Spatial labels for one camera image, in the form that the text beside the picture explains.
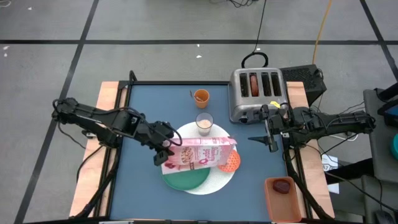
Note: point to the brown toast slice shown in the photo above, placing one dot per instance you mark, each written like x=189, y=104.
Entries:
x=254, y=85

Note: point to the light wooden table side board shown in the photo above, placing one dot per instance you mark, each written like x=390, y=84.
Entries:
x=93, y=161
x=295, y=93

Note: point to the white grain filling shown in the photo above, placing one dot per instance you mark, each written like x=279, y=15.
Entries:
x=204, y=124

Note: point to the black power box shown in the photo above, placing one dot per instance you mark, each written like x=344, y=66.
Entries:
x=301, y=77

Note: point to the metal spoon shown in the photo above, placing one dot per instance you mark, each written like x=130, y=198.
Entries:
x=199, y=99

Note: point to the grey side table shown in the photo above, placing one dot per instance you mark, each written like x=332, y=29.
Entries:
x=376, y=140

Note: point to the dark red toy food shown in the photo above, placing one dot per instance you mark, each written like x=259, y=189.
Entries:
x=281, y=186

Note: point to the teal round bowl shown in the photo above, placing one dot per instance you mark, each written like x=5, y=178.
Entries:
x=395, y=146

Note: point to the white paper sheet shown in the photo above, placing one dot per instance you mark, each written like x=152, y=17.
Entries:
x=330, y=163

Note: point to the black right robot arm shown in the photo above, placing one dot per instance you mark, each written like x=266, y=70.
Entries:
x=335, y=121

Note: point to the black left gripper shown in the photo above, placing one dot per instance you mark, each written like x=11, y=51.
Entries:
x=155, y=137

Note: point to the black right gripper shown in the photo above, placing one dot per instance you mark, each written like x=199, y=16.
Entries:
x=280, y=124

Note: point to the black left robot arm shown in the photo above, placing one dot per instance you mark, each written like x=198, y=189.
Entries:
x=93, y=119

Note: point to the pink strawberry yogurt cereal box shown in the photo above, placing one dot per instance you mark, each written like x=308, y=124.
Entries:
x=199, y=154

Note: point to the black table frame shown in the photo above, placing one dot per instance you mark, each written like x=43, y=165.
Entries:
x=174, y=82

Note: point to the stainless steel four-slot toaster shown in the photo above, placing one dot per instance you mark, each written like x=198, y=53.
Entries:
x=234, y=105

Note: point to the orange plastic cup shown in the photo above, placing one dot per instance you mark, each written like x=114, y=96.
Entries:
x=203, y=103

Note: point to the blue white patterned bowl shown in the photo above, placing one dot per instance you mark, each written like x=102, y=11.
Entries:
x=231, y=161

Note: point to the dark blue flat device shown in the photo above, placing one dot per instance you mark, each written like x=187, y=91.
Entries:
x=392, y=113

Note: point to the orange plastic tray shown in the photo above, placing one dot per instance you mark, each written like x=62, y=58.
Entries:
x=283, y=207

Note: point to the white woven round placemat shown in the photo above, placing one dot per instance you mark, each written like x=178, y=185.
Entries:
x=214, y=183

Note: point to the yellow tag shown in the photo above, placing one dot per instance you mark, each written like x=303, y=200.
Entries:
x=275, y=104

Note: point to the clear glass tumbler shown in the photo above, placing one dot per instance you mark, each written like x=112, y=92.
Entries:
x=204, y=132

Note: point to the teal round plate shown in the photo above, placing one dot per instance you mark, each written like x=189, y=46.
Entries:
x=186, y=180

